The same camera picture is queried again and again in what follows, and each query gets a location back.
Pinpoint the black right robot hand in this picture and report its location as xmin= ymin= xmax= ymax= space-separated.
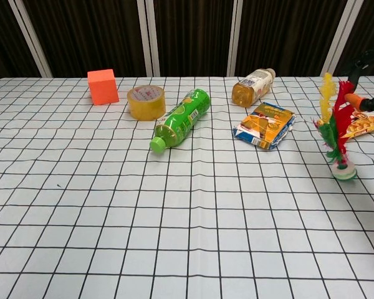
xmin=342 ymin=46 xmax=374 ymax=113

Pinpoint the colourful feather shuttlecock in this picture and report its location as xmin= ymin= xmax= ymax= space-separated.
xmin=314 ymin=72 xmax=358 ymax=181

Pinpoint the yellow red snack packet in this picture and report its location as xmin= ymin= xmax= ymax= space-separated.
xmin=342 ymin=109 xmax=374 ymax=140

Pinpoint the orange and blue snack packet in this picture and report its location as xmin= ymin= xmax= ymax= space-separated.
xmin=232 ymin=102 xmax=297 ymax=151

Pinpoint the amber tea bottle white label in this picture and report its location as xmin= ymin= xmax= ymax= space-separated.
xmin=231 ymin=68 xmax=276 ymax=108

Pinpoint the green plastic drink bottle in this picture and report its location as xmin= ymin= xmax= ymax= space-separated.
xmin=149 ymin=88 xmax=212 ymax=153

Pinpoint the yellow packing tape roll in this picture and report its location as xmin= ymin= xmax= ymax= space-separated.
xmin=127 ymin=84 xmax=167 ymax=121

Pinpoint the orange foam cube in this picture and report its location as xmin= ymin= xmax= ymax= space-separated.
xmin=87 ymin=69 xmax=120 ymax=106

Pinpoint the white grid-pattern tablecloth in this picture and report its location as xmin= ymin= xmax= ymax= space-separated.
xmin=0 ymin=75 xmax=374 ymax=299

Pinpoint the white folding screen frame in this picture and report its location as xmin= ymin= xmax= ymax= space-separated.
xmin=7 ymin=0 xmax=368 ymax=78

